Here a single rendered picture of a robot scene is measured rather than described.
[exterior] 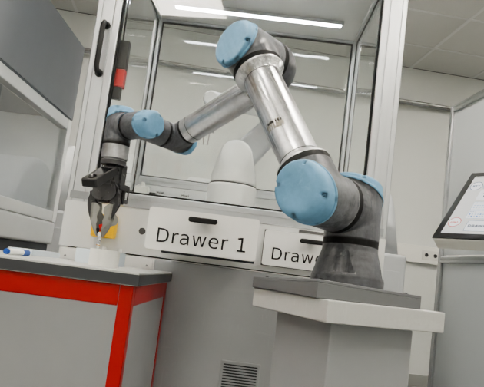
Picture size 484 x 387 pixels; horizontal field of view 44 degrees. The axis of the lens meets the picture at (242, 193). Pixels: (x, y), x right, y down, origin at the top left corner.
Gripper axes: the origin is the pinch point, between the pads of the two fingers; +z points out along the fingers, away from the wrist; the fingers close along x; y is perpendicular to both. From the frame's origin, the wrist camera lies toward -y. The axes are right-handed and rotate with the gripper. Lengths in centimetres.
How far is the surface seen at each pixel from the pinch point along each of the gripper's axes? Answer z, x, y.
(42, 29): -79, 67, 49
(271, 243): -4, -39, 37
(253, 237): -3.0, -42.2, 4.7
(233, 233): -3.6, -37.2, 3.3
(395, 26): -80, -70, 47
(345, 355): 19, -72, -30
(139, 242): 0.9, 0.8, 26.9
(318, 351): 19, -67, -30
